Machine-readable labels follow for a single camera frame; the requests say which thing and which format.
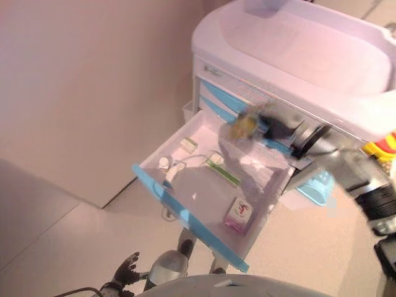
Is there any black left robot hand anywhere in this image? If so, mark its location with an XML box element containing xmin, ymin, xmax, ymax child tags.
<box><xmin>112</xmin><ymin>251</ymin><xmax>147</xmax><ymax>290</ymax></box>

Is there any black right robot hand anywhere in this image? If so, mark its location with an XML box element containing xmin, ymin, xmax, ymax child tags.
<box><xmin>253</xmin><ymin>107</ymin><xmax>298</xmax><ymax>145</ymax></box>

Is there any yellow medicine bottle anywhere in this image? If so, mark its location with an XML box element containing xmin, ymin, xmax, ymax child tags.
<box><xmin>230</xmin><ymin>107</ymin><xmax>261</xmax><ymax>140</ymax></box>

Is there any pink white medicine box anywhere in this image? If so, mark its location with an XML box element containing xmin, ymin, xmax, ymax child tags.
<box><xmin>223</xmin><ymin>196</ymin><xmax>258</xmax><ymax>235</ymax></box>

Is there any silver left robot leg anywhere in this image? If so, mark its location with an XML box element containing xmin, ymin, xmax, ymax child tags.
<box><xmin>143</xmin><ymin>230</ymin><xmax>196</xmax><ymax>292</ymax></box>

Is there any silver robot leg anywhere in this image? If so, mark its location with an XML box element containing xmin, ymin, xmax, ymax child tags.
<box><xmin>143</xmin><ymin>230</ymin><xmax>196</xmax><ymax>292</ymax></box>
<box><xmin>209</xmin><ymin>246</ymin><xmax>229</xmax><ymax>277</ymax></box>

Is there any green white flat box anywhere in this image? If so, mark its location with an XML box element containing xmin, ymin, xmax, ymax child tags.
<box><xmin>203</xmin><ymin>150</ymin><xmax>241</xmax><ymax>187</ymax></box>

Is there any light blue waste bin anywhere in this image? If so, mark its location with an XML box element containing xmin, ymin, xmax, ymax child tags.
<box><xmin>296</xmin><ymin>171</ymin><xmax>335</xmax><ymax>207</ymax></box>

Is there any white lavender medical cart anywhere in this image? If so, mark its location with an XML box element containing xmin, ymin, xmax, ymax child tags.
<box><xmin>181</xmin><ymin>0</ymin><xmax>396</xmax><ymax>212</ymax></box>

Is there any small white green box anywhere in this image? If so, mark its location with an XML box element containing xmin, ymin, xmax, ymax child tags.
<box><xmin>180</xmin><ymin>138</ymin><xmax>199</xmax><ymax>153</ymax></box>

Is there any silver right robot leg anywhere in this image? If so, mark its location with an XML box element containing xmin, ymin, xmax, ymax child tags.
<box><xmin>209</xmin><ymin>246</ymin><xmax>229</xmax><ymax>277</ymax></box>

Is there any yellow sharps container red lid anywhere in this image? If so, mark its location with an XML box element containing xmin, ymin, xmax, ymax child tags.
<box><xmin>362</xmin><ymin>131</ymin><xmax>396</xmax><ymax>165</ymax></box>

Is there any white round pill bottle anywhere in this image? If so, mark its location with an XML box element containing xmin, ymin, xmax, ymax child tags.
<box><xmin>158</xmin><ymin>156</ymin><xmax>174</xmax><ymax>171</ymax></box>

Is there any grey robot torso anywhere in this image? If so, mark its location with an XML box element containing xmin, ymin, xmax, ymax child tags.
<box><xmin>144</xmin><ymin>273</ymin><xmax>338</xmax><ymax>297</ymax></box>

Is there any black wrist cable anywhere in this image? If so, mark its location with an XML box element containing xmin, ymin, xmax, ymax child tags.
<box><xmin>61</xmin><ymin>286</ymin><xmax>103</xmax><ymax>297</ymax></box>

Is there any white tube cable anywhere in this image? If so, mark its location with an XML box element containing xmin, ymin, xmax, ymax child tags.
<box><xmin>176</xmin><ymin>150</ymin><xmax>225</xmax><ymax>170</ymax></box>

